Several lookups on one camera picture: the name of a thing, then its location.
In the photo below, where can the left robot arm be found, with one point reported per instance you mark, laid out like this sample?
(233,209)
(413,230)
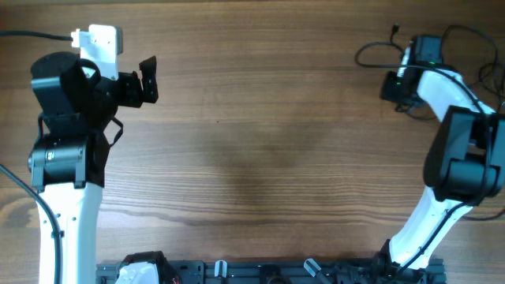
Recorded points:
(67,162)

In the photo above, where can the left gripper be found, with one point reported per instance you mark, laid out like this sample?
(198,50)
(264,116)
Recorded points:
(132,95)

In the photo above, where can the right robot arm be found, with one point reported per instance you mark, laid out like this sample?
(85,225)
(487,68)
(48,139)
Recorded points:
(465,163)

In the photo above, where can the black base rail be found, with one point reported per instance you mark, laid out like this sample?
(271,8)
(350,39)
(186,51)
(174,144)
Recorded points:
(341,272)

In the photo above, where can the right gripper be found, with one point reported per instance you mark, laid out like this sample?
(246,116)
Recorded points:
(394,90)

